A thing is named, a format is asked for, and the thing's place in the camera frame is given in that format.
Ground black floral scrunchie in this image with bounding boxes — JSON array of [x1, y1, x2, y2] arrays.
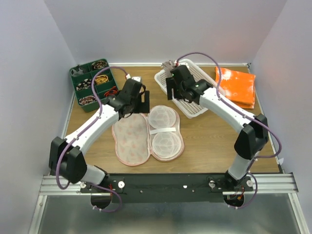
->
[[91, 60, 108, 71], [78, 95, 97, 106]]

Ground taupe bra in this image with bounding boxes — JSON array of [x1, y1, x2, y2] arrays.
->
[[161, 60, 178, 72]]

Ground black floral scrunchie bottom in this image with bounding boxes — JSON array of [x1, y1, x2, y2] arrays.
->
[[78, 95, 97, 106]]

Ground black floral scrunchie top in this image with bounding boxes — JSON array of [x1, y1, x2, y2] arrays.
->
[[91, 60, 108, 71]]

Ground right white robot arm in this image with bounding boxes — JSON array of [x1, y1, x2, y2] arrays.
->
[[166, 65, 269, 191]]

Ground grey item in tray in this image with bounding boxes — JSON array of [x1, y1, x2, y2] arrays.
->
[[70, 65, 84, 77]]

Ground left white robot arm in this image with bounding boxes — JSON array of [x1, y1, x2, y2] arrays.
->
[[49, 77, 150, 193]]

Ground orange black hair tie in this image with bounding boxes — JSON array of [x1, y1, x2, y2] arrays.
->
[[104, 86, 119, 98]]

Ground green compartment tray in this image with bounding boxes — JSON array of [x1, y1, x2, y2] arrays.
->
[[69, 58, 119, 113]]

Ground pink floral laundry bag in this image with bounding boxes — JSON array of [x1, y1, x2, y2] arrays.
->
[[112, 105, 184, 166]]

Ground orange white cloth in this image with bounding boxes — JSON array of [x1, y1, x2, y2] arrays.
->
[[215, 67, 256, 109]]

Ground white plastic basket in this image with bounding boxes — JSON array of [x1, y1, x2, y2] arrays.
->
[[155, 59, 217, 119]]

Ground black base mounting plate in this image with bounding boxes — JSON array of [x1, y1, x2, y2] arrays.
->
[[80, 173, 259, 204]]

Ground black white dotted scrunchie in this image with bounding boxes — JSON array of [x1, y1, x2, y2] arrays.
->
[[75, 79, 92, 91]]

